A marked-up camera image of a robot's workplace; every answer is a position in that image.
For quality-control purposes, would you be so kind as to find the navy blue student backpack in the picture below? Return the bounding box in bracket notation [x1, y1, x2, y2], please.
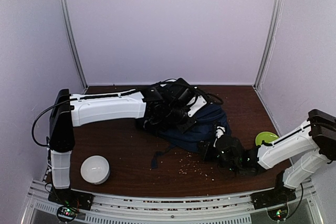
[136, 93, 232, 169]

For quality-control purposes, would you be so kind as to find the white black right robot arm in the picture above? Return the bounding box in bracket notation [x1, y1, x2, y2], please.
[197, 109, 335, 204]

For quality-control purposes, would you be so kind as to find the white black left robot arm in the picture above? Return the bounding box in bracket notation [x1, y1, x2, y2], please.
[47, 78, 207, 205]

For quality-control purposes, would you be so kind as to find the green plate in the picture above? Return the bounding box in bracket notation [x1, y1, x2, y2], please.
[255, 131, 279, 146]

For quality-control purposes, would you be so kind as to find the white ceramic bowl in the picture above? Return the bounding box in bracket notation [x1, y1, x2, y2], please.
[80, 155, 110, 185]

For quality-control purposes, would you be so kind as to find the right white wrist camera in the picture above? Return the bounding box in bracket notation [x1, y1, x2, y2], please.
[215, 122, 226, 140]

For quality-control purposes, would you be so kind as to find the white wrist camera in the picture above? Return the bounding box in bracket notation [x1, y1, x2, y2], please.
[215, 122, 226, 140]
[187, 95, 207, 118]

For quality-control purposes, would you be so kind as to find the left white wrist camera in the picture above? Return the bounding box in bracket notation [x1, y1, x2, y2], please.
[187, 95, 207, 118]

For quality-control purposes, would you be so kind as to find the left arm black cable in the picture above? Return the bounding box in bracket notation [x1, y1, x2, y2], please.
[31, 78, 224, 147]

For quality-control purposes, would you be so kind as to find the white front rail frame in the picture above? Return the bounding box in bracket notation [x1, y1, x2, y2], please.
[20, 179, 323, 224]

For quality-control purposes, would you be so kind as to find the left aluminium frame post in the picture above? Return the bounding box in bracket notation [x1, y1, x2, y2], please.
[60, 0, 88, 90]

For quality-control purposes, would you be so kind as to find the aluminium frame post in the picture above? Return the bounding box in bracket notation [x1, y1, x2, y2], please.
[254, 0, 284, 90]
[60, 0, 88, 90]

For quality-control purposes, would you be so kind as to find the right aluminium frame post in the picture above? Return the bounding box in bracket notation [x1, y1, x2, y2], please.
[254, 0, 284, 90]

